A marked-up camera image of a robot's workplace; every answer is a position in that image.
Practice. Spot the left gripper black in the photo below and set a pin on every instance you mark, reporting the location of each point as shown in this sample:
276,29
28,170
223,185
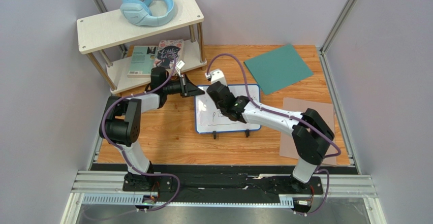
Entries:
188,88

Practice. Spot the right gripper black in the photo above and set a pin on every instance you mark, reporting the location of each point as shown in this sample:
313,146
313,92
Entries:
214,90

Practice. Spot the blue framed whiteboard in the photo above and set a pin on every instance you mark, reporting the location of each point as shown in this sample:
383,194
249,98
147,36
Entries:
209,119

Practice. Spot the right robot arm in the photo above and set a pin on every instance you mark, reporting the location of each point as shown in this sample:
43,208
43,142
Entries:
311,134

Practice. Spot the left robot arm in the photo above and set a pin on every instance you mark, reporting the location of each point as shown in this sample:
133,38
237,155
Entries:
121,121

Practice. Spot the Little Women book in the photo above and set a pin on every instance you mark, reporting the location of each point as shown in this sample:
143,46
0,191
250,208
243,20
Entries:
168,52

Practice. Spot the teal paperback book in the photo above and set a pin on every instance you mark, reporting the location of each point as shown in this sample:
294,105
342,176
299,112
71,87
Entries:
142,60

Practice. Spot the teal green mat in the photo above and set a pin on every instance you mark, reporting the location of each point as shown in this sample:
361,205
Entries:
278,69

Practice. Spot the white two-tier shelf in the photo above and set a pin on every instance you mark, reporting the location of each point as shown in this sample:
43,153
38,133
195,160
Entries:
99,32

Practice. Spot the pinkish beige mat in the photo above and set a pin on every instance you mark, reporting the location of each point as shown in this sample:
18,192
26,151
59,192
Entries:
325,110

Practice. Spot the light blue headphones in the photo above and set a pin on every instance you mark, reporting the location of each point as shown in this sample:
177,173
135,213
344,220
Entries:
138,12

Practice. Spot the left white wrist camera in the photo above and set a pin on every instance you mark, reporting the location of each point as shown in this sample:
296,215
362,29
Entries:
180,64

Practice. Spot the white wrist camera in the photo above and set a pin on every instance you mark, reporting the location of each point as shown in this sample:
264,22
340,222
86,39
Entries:
216,76
180,64

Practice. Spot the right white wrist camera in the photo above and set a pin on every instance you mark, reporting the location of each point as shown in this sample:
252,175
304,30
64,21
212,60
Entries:
216,76

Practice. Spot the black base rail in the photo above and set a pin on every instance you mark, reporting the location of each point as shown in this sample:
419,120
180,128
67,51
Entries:
218,184

